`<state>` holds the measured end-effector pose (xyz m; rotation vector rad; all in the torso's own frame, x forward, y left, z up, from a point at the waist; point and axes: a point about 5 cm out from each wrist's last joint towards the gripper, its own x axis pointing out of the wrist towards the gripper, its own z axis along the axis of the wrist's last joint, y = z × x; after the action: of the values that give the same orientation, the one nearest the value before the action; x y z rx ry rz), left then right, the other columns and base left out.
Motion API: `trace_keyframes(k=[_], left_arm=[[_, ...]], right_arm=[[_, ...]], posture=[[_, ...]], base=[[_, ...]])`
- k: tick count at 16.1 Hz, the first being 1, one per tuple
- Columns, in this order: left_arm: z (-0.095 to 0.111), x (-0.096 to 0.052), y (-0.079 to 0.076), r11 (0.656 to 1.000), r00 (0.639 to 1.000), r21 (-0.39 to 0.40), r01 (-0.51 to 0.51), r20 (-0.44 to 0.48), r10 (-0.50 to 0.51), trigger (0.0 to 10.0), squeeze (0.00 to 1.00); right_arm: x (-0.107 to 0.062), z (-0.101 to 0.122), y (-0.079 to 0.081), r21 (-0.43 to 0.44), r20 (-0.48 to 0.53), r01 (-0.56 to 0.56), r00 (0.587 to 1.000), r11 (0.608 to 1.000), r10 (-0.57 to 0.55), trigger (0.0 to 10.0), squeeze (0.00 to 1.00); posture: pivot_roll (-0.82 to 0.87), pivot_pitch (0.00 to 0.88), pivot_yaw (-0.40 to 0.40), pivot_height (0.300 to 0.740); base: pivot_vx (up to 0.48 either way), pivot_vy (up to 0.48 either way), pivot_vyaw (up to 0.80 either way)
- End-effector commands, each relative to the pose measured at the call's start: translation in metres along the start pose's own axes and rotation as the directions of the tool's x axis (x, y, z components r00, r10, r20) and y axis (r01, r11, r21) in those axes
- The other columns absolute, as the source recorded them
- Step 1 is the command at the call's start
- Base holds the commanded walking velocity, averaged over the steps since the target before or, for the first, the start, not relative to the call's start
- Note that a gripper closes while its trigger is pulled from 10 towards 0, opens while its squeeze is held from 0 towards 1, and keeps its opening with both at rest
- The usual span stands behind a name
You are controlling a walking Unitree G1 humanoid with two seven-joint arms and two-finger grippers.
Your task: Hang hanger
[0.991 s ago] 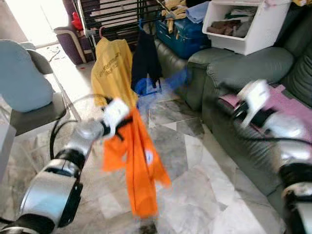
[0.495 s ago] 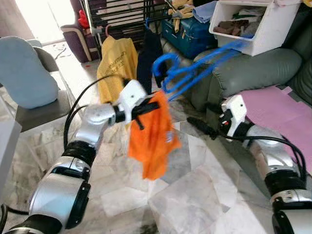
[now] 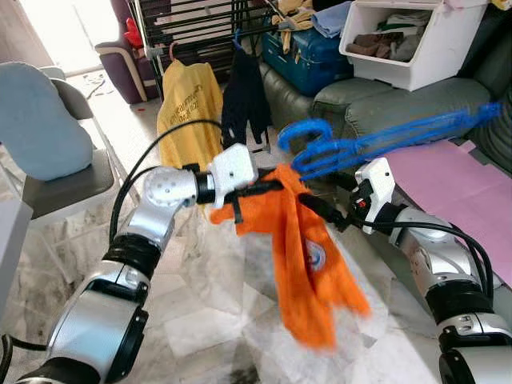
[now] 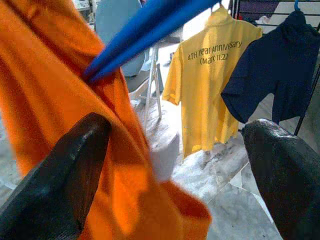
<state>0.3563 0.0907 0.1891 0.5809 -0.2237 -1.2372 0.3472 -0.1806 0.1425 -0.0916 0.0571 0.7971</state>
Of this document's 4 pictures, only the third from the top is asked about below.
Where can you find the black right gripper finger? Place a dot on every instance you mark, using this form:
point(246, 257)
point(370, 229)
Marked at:
point(324, 212)

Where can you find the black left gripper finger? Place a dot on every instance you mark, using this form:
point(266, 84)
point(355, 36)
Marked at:
point(274, 188)

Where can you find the orange shirt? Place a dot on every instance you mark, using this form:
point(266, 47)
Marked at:
point(308, 272)

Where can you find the blue plastic hanger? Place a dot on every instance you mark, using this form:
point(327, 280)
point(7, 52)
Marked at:
point(384, 140)
point(238, 40)

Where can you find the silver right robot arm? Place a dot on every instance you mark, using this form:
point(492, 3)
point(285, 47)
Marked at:
point(436, 264)

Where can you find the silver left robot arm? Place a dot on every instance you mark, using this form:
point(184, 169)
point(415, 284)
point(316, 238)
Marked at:
point(104, 312)

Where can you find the navy garment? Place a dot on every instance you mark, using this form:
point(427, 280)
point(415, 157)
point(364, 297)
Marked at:
point(244, 96)

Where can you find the pink mat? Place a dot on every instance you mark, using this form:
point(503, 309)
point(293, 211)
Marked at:
point(464, 192)

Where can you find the yellow shirt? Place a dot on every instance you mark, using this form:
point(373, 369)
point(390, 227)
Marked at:
point(188, 104)

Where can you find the green sofa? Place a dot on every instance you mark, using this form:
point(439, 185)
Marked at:
point(384, 100)

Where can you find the blue suitcase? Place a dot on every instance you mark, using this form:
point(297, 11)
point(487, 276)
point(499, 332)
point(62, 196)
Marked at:
point(308, 64)

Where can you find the brown clothes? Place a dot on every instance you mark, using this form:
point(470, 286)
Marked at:
point(372, 44)

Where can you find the grey clothes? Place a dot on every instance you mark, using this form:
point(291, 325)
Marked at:
point(408, 50)

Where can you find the white storage bin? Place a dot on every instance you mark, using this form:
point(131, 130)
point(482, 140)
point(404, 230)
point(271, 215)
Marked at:
point(436, 56)

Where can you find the purple armchair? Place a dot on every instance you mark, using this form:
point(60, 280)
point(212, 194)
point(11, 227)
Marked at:
point(128, 68)

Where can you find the black metal drying rack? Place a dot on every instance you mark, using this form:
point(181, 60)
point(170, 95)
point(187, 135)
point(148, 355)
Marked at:
point(200, 24)

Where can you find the mustard yellow garment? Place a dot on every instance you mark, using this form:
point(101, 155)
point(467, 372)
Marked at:
point(292, 14)

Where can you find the light blue folded cloth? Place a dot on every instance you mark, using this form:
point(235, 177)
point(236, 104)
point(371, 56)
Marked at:
point(332, 18)

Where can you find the red cloth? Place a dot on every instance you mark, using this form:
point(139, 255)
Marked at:
point(134, 32)

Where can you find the light blue cushion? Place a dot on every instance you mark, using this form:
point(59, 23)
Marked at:
point(40, 120)

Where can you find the grey table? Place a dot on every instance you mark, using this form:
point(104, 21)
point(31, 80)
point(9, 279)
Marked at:
point(12, 256)

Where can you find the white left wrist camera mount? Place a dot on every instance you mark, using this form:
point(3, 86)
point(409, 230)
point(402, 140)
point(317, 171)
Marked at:
point(232, 172)

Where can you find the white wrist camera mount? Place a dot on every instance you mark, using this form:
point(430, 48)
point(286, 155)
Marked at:
point(380, 180)
point(232, 172)

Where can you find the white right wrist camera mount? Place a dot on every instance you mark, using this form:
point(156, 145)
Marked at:
point(380, 180)

